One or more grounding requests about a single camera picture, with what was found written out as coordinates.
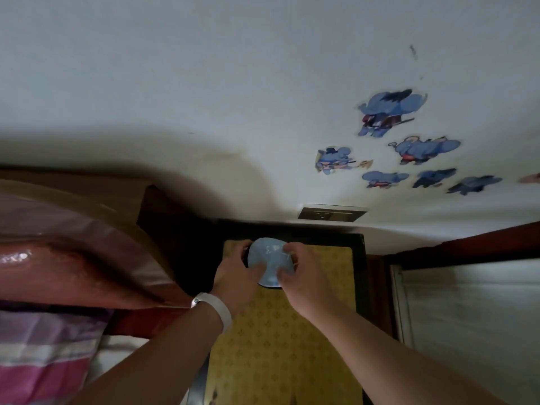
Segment pink striped bedsheet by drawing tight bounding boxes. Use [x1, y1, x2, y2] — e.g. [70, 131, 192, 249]
[0, 301, 115, 405]

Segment white wristband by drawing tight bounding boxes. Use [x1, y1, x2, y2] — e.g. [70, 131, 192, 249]
[191, 292, 233, 334]

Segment yellow patterned table mat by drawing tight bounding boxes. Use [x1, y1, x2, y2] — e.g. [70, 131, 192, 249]
[204, 239, 364, 405]

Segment brown wooden headboard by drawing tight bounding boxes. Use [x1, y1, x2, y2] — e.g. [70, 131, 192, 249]
[0, 164, 220, 232]

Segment brown wooden frame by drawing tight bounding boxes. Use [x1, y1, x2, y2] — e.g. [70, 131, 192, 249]
[366, 221, 540, 271]

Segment person's left forearm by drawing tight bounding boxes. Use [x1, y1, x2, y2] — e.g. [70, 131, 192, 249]
[69, 305, 223, 405]

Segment person's right forearm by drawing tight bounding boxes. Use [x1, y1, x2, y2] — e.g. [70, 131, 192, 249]
[294, 298, 498, 405]

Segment white cabinet door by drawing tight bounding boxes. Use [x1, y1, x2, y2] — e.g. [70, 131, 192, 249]
[388, 256, 540, 405]

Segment glossy pink pillow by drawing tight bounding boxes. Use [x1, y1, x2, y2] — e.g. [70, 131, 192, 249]
[0, 179, 193, 311]

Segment group of blue cartoon stickers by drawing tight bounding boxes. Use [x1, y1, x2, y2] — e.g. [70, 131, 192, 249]
[314, 89, 540, 196]

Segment black bedside table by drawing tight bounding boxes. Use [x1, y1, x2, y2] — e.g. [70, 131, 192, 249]
[186, 219, 375, 405]

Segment light blue face mask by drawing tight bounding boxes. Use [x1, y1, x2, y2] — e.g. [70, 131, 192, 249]
[247, 238, 298, 288]

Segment person's right hand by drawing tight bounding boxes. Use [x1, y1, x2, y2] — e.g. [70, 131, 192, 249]
[278, 242, 339, 319]

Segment beige wall socket plate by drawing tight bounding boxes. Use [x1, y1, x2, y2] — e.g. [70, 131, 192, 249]
[298, 203, 368, 224]

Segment person's left hand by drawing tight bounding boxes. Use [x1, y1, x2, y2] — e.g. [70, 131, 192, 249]
[212, 239, 263, 313]

